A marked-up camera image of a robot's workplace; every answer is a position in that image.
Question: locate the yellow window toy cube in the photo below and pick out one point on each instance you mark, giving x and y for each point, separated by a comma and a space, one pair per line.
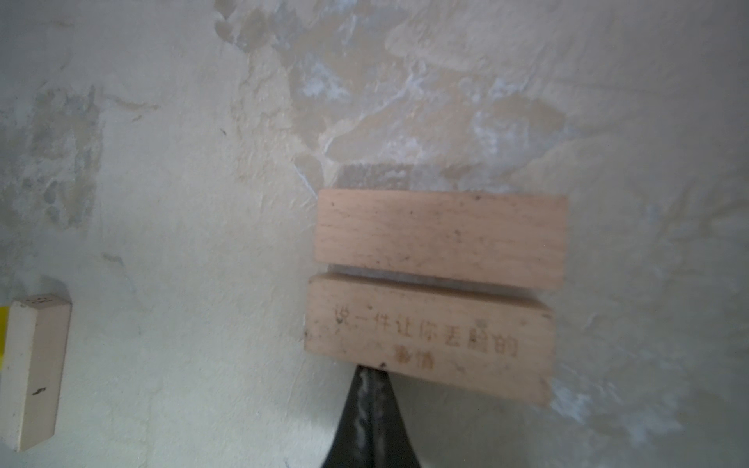
4, 321

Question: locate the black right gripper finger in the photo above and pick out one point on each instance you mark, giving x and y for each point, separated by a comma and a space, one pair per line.
371, 432

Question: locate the plain wood block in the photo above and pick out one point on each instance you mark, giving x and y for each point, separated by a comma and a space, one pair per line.
514, 240
33, 365

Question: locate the engraved wood block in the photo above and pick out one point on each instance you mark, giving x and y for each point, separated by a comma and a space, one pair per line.
497, 345

